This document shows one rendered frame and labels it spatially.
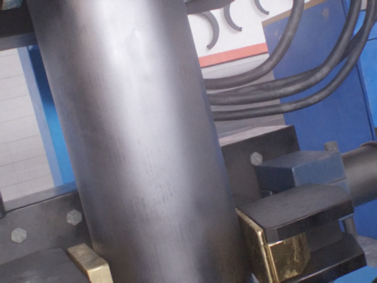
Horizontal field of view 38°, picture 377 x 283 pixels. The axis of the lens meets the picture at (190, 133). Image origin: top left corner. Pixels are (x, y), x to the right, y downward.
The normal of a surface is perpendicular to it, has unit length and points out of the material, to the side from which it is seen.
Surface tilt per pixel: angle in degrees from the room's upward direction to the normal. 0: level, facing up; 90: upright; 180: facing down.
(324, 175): 90
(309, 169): 90
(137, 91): 90
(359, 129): 90
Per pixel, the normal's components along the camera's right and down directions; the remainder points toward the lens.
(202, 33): 0.37, -0.02
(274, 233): -0.29, 0.15
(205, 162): 0.71, -0.12
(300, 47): -0.90, 0.25
